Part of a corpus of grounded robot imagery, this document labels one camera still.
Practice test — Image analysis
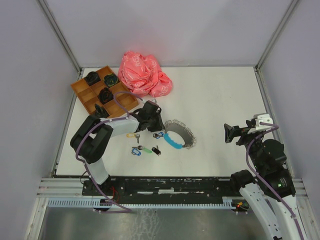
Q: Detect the aluminium frame post right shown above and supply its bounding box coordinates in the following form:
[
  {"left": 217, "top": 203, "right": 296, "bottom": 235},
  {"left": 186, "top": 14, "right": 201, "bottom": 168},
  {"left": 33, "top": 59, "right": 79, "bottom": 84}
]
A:
[{"left": 254, "top": 0, "right": 301, "bottom": 70}]

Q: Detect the black rolled item lower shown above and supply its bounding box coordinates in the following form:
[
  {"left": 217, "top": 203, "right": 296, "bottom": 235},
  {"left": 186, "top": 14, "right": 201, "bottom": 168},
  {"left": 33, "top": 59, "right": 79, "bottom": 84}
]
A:
[{"left": 94, "top": 103, "right": 110, "bottom": 118}]

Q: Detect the aluminium frame post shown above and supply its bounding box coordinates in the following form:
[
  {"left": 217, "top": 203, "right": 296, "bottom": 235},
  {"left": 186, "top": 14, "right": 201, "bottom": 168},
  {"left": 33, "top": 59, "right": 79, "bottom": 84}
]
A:
[
  {"left": 36, "top": 0, "right": 82, "bottom": 73},
  {"left": 254, "top": 0, "right": 301, "bottom": 70}
]

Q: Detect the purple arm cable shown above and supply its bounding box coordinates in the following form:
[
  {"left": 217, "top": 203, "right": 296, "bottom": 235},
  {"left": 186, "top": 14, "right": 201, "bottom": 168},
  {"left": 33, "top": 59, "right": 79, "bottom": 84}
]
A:
[
  {"left": 75, "top": 91, "right": 145, "bottom": 215},
  {"left": 246, "top": 121, "right": 305, "bottom": 240}
]

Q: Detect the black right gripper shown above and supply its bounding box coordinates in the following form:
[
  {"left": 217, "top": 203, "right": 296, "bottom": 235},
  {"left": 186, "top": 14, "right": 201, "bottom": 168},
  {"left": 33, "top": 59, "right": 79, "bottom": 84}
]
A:
[{"left": 223, "top": 119, "right": 265, "bottom": 170}]

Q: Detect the aluminium frame post left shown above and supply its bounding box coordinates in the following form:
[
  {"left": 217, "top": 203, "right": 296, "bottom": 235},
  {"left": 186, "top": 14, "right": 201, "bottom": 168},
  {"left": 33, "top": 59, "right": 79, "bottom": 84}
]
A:
[{"left": 36, "top": 0, "right": 82, "bottom": 73}]

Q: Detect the black yellow rolled item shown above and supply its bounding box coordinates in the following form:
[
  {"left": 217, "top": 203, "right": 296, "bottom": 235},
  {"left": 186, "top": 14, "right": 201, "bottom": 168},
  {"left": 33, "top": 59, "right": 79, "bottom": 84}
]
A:
[{"left": 103, "top": 73, "right": 119, "bottom": 88}]

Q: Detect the white slotted cable duct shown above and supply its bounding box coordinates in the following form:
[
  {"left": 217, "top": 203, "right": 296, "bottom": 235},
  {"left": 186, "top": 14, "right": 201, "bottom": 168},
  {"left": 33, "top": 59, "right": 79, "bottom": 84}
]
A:
[{"left": 47, "top": 195, "right": 249, "bottom": 210}]

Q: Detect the brown wooden compartment tray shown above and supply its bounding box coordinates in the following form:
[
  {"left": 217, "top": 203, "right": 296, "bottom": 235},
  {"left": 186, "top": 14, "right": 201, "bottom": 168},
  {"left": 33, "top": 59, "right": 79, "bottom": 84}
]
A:
[{"left": 71, "top": 66, "right": 139, "bottom": 118}]

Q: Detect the crumpled pink plastic bag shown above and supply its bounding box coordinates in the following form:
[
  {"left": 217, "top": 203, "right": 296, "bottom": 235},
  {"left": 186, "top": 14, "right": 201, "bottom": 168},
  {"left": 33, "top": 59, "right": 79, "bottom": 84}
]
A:
[{"left": 117, "top": 51, "right": 173, "bottom": 98}]

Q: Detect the key with blue tag upper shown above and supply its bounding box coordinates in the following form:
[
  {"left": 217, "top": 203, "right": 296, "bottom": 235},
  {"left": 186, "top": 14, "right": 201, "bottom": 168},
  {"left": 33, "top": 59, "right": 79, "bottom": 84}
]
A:
[{"left": 153, "top": 132, "right": 164, "bottom": 139}]

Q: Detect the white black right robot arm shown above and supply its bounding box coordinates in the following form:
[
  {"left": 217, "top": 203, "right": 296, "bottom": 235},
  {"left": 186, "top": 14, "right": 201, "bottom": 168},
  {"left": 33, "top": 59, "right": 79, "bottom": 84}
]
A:
[{"left": 223, "top": 120, "right": 307, "bottom": 240}]

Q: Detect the key with black tag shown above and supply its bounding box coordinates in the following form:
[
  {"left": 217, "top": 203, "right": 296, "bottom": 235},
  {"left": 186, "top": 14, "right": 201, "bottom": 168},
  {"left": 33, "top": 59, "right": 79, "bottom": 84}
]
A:
[{"left": 151, "top": 145, "right": 162, "bottom": 156}]

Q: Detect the aluminium front frame rail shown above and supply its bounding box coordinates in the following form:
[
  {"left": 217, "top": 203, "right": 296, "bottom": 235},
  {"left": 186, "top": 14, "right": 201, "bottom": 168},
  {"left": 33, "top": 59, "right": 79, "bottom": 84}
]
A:
[{"left": 36, "top": 177, "right": 86, "bottom": 197}]

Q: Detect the black rolled item top left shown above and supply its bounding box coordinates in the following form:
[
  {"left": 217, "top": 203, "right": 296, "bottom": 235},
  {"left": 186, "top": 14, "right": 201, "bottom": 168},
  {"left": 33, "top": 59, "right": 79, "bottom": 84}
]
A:
[{"left": 84, "top": 71, "right": 101, "bottom": 86}]

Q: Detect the black rolled item centre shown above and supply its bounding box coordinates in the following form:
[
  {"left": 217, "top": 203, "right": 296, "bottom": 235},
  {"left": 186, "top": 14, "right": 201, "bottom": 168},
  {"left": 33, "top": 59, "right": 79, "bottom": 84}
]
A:
[{"left": 98, "top": 87, "right": 114, "bottom": 105}]

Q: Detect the key with yellow tag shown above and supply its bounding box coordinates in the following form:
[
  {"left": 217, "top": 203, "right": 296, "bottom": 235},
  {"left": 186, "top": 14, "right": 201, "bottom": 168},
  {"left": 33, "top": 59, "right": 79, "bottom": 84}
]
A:
[{"left": 126, "top": 133, "right": 140, "bottom": 144}]

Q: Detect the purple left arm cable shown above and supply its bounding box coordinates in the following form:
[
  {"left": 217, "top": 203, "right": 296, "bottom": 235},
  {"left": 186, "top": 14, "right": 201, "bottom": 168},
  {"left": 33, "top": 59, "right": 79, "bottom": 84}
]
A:
[{"left": 75, "top": 91, "right": 145, "bottom": 215}]

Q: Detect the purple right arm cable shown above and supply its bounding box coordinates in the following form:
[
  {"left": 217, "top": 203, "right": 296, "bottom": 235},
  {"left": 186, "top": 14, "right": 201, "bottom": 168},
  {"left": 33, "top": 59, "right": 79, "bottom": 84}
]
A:
[{"left": 246, "top": 121, "right": 305, "bottom": 240}]

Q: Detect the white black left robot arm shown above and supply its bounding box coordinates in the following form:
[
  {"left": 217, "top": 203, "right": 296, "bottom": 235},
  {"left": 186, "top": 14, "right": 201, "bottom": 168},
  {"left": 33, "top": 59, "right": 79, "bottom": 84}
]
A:
[{"left": 70, "top": 100, "right": 165, "bottom": 195}]

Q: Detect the black metal base rail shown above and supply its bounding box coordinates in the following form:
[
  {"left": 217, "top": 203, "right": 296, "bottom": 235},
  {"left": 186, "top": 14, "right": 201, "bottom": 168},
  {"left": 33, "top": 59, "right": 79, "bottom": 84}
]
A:
[{"left": 81, "top": 176, "right": 258, "bottom": 204}]

